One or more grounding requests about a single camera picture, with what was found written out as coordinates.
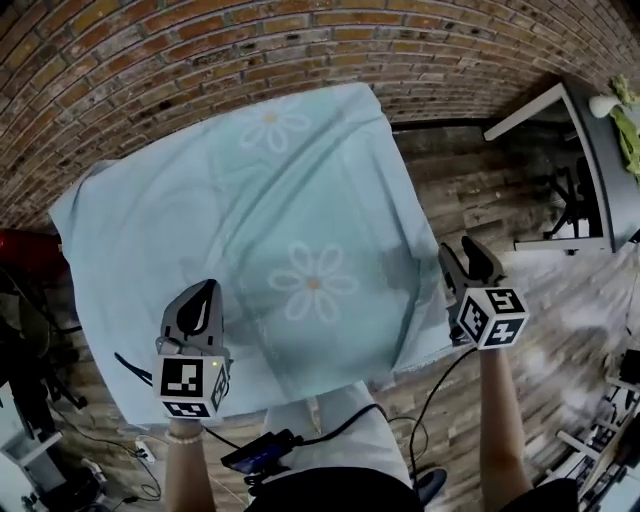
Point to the person's black top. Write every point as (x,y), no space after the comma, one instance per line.
(340,492)

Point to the person's light trousers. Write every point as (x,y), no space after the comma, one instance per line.
(350,430)

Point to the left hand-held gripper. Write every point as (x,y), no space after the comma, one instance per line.
(185,382)

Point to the person's right forearm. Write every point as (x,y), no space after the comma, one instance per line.
(500,425)

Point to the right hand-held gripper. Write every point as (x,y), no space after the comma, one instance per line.
(492,320)

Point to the red plastic crate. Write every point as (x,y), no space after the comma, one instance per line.
(30,255)

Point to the black swivel chair base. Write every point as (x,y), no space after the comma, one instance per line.
(575,210)

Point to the white power strip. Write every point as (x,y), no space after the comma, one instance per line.
(145,447)

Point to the pale yellow flowers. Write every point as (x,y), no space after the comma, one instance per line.
(621,87)

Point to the white vase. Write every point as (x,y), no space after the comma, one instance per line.
(602,106)

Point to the light blue daisy tablecloth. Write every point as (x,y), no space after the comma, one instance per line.
(225,200)

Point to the small black screen device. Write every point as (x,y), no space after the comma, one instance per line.
(260,452)

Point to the person's left forearm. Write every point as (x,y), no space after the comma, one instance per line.
(187,475)

